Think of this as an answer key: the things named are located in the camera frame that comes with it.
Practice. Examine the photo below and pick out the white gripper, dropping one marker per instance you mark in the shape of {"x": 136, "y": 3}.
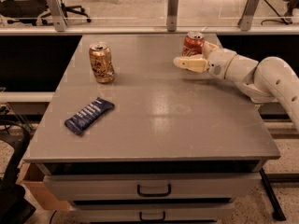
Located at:
{"x": 221, "y": 62}

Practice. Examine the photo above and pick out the red coke can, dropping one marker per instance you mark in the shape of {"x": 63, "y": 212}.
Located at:
{"x": 193, "y": 43}

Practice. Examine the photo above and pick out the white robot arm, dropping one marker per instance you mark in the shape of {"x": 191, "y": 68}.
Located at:
{"x": 270, "y": 79}

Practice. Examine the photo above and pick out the gold soda can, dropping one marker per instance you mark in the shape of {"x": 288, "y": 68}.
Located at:
{"x": 101, "y": 62}

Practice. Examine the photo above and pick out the grey drawer cabinet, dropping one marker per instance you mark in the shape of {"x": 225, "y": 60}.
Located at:
{"x": 164, "y": 121}

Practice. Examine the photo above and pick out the blue snack bar wrapper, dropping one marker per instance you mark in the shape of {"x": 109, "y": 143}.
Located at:
{"x": 88, "y": 115}

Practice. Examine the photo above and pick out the upper grey drawer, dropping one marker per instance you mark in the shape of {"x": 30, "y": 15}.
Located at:
{"x": 123, "y": 187}

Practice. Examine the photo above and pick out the grey drawer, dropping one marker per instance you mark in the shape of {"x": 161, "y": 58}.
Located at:
{"x": 174, "y": 212}
{"x": 123, "y": 187}

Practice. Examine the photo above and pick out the lower grey drawer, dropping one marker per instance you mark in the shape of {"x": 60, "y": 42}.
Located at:
{"x": 174, "y": 212}

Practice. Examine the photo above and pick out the black table leg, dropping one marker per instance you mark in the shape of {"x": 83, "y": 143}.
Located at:
{"x": 277, "y": 211}

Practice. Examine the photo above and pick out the black office chair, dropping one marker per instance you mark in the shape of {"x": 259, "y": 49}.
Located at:
{"x": 27, "y": 11}

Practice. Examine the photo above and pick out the cardboard box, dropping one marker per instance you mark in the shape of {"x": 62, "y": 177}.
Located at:
{"x": 32, "y": 178}

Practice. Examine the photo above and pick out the black chair at left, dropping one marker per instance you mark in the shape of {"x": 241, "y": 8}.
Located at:
{"x": 14, "y": 208}

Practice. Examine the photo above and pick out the right metal glass bracket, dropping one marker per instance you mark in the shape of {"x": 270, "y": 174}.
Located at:
{"x": 246, "y": 19}

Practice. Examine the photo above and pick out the metal glass bracket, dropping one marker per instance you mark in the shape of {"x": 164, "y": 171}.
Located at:
{"x": 172, "y": 15}
{"x": 57, "y": 14}
{"x": 246, "y": 19}

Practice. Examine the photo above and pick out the middle metal glass bracket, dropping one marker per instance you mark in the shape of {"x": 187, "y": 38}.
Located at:
{"x": 172, "y": 15}

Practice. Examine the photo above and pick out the left metal glass bracket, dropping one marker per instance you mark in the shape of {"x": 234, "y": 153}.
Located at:
{"x": 57, "y": 14}

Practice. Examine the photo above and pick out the black upper drawer handle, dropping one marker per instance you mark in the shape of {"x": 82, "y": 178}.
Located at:
{"x": 153, "y": 192}

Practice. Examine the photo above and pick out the black drawer handle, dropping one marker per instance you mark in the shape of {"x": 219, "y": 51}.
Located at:
{"x": 153, "y": 192}
{"x": 155, "y": 217}

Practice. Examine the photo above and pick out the black lower drawer handle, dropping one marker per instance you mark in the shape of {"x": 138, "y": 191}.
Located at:
{"x": 155, "y": 217}

